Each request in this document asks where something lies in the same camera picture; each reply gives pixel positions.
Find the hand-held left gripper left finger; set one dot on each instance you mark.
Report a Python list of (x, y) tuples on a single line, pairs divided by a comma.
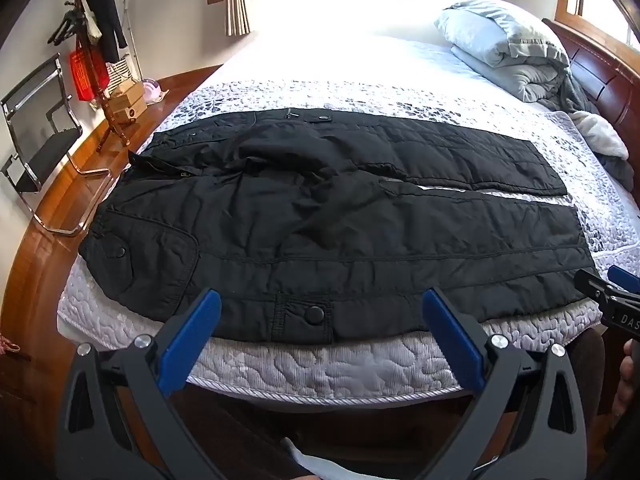
[(192, 340)]

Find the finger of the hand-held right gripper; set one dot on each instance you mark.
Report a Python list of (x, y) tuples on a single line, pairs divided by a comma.
[(622, 277), (592, 285)]

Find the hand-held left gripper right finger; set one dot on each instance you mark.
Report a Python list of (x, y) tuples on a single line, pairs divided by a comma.
[(450, 340)]

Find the black quilted pants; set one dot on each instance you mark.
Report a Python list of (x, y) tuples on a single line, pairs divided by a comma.
[(350, 240)]

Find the person's right hand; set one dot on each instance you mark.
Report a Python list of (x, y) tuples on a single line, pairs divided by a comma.
[(629, 380)]

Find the dark grey cloth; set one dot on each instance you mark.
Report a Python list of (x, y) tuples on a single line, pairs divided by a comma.
[(617, 170)]

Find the white fleece cloth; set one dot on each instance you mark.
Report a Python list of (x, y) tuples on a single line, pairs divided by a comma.
[(600, 135)]

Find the red patterned cloth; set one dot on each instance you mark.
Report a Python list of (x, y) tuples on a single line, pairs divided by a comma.
[(9, 345)]

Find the wooden bed headboard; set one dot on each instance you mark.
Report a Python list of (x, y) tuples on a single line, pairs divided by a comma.
[(605, 80)]

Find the grey folded comforter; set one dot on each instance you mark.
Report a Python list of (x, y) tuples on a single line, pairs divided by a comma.
[(530, 80)]

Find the cardboard box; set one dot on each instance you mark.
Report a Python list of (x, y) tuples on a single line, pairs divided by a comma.
[(127, 109), (129, 91)]

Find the black chrome chair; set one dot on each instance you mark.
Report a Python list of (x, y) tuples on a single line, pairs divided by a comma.
[(45, 147)]

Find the wooden coat rack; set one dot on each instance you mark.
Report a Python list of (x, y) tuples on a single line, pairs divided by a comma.
[(107, 105)]

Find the pink round object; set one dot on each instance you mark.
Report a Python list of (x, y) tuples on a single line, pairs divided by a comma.
[(152, 91)]

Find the bed with white quilt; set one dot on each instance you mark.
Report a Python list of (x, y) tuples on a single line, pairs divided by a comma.
[(350, 90)]

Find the folded light blue duvet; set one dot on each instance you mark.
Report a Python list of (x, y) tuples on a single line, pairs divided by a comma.
[(490, 30)]

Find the white striped bag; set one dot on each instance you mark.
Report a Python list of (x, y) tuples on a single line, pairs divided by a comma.
[(120, 74)]

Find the red bag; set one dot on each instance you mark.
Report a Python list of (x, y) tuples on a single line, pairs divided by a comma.
[(85, 75)]

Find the metal pole stand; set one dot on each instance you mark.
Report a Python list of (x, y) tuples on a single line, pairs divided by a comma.
[(130, 30)]

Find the beige hanging cloth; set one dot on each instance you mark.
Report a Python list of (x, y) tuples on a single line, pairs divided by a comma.
[(92, 20)]

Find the black hanging garment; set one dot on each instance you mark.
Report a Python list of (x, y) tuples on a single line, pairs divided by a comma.
[(105, 15)]

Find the black clothes hangers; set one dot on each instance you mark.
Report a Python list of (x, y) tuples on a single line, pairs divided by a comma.
[(65, 27)]

